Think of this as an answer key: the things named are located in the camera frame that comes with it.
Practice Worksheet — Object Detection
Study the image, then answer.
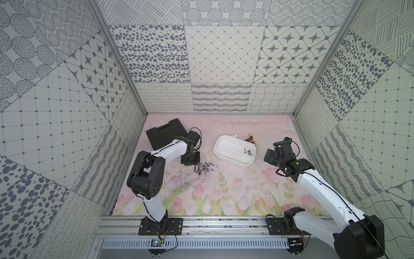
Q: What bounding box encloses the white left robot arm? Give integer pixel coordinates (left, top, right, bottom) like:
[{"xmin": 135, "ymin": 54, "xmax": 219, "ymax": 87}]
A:
[{"xmin": 127, "ymin": 129, "xmax": 202, "ymax": 228}]

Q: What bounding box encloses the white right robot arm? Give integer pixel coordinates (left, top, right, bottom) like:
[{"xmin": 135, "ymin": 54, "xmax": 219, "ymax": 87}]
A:
[{"xmin": 264, "ymin": 137, "xmax": 386, "ymax": 259}]

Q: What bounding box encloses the white plastic storage box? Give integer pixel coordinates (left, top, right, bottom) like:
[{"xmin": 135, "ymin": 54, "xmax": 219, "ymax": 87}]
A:
[{"xmin": 213, "ymin": 135, "xmax": 257, "ymax": 167}]

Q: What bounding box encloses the black plastic tool case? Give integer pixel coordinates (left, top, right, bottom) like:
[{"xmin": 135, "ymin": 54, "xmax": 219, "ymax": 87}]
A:
[{"xmin": 146, "ymin": 119, "xmax": 188, "ymax": 150}]

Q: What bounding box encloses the aluminium mounting rail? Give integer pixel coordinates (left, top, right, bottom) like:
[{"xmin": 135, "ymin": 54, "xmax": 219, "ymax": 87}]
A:
[{"xmin": 92, "ymin": 216, "xmax": 309, "ymax": 238}]

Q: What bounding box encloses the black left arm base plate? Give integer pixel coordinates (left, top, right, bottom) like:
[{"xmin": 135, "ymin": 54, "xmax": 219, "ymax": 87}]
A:
[{"xmin": 138, "ymin": 216, "xmax": 183, "ymax": 236}]

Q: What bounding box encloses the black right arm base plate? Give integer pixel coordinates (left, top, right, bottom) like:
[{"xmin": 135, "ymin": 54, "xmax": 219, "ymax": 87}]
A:
[{"xmin": 265, "ymin": 215, "xmax": 309, "ymax": 236}]

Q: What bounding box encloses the white slotted cable duct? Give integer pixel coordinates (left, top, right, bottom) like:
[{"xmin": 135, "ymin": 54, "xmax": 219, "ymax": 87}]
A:
[{"xmin": 101, "ymin": 237, "xmax": 289, "ymax": 249}]

